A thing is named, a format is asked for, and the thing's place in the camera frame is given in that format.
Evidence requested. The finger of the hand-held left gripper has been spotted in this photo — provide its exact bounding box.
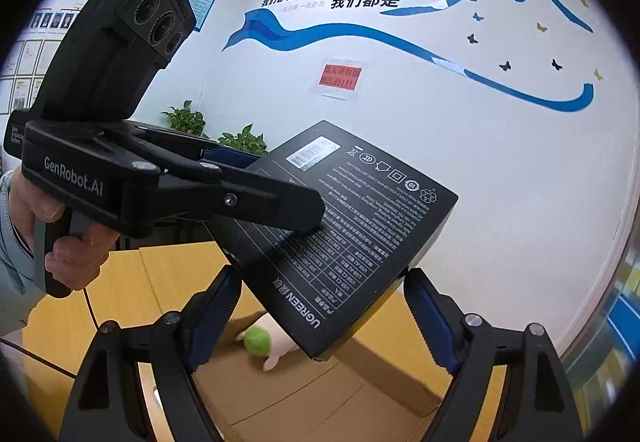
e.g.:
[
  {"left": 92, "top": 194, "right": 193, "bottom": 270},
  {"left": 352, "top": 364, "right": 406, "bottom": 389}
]
[
  {"left": 132, "top": 161, "right": 326, "bottom": 231},
  {"left": 122, "top": 121, "right": 266, "bottom": 173}
]

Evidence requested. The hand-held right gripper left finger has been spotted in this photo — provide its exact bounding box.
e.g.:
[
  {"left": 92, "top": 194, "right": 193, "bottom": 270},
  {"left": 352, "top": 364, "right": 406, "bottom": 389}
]
[{"left": 60, "top": 267, "right": 243, "bottom": 442}]

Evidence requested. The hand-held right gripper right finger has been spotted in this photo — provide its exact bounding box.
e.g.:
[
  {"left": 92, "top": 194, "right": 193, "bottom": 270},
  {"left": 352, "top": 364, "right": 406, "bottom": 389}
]
[{"left": 402, "top": 268, "right": 583, "bottom": 442}]

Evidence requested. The teal and pink plush toy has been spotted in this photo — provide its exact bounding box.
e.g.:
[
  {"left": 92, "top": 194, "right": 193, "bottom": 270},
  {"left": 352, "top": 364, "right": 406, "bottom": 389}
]
[{"left": 243, "top": 314, "right": 302, "bottom": 371}]

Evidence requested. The black product box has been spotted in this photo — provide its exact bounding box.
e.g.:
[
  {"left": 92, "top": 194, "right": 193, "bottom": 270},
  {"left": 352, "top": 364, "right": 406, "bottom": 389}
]
[{"left": 205, "top": 120, "right": 460, "bottom": 363}]

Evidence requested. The brown cardboard box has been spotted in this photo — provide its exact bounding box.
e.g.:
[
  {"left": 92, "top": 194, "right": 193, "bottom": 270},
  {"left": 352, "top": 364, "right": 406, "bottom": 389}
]
[{"left": 192, "top": 309, "right": 443, "bottom": 442}]

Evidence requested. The person's left forearm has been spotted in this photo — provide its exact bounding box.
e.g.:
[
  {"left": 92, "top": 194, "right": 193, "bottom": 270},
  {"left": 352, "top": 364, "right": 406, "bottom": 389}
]
[{"left": 0, "top": 169, "right": 37, "bottom": 338}]

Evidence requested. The person's left hand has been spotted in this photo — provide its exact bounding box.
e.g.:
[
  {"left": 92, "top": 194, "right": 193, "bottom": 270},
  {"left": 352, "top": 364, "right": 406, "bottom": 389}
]
[{"left": 14, "top": 167, "right": 118, "bottom": 291}]

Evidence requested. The glass door with blue stripe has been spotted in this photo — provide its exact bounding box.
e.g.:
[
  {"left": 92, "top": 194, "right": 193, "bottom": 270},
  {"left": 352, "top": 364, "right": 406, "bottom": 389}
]
[{"left": 560, "top": 222, "right": 640, "bottom": 383}]

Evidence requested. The wall display of documents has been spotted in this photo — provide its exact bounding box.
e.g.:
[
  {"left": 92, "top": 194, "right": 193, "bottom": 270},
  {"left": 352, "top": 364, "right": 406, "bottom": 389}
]
[{"left": 0, "top": 0, "right": 121, "bottom": 117}]

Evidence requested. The black cable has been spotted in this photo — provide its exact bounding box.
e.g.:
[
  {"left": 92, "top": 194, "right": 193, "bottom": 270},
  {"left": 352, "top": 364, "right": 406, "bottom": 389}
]
[{"left": 0, "top": 289, "right": 102, "bottom": 378}]

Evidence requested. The red wall notice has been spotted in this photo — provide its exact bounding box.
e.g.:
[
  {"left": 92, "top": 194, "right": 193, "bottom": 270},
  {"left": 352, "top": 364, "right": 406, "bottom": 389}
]
[{"left": 317, "top": 56, "right": 366, "bottom": 101}]

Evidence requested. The blue ribbon wall decal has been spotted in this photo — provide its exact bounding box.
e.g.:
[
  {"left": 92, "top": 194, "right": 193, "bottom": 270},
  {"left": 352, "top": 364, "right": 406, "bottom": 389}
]
[{"left": 222, "top": 0, "right": 606, "bottom": 115}]

